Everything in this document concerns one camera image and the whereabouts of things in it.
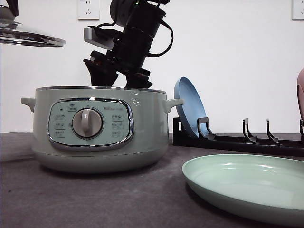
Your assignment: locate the glass lid with green knob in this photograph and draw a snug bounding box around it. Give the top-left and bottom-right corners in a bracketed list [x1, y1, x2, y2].
[0, 5, 66, 48]

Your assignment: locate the black plate rack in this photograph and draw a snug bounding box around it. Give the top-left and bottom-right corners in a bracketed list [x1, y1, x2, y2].
[172, 117, 304, 157]

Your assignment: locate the pink plate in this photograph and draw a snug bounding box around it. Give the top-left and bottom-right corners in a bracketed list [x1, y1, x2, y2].
[296, 68, 304, 120]

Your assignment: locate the blue plate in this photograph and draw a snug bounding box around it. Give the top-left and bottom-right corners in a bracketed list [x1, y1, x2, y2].
[174, 76, 208, 137]

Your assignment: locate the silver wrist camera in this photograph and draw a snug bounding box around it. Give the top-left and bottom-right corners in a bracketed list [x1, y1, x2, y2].
[84, 27, 114, 49]

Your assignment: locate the green plate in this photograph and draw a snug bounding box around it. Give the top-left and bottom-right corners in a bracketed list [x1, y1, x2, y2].
[182, 154, 304, 221]

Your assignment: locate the white wall socket left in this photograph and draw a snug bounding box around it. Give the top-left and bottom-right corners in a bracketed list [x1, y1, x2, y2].
[76, 0, 99, 22]

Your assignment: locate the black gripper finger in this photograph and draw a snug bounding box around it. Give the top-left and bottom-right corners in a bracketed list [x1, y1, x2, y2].
[6, 0, 19, 17]

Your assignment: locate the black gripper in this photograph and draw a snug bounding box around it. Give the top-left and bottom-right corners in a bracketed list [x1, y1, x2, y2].
[83, 26, 154, 89]

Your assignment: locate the green electric steamer pot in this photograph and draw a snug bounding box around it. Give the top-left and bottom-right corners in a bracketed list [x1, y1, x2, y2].
[21, 86, 184, 174]

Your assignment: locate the white wall socket right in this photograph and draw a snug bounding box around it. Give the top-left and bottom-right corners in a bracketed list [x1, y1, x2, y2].
[292, 0, 304, 22]

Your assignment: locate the white wall socket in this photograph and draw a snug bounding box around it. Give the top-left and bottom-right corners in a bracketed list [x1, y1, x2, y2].
[292, 0, 304, 22]
[76, 0, 99, 22]

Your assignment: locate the black camera cable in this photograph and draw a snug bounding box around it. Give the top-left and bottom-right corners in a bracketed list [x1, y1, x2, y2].
[88, 18, 174, 57]

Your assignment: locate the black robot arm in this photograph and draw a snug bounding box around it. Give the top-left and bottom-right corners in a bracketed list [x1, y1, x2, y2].
[83, 0, 171, 88]

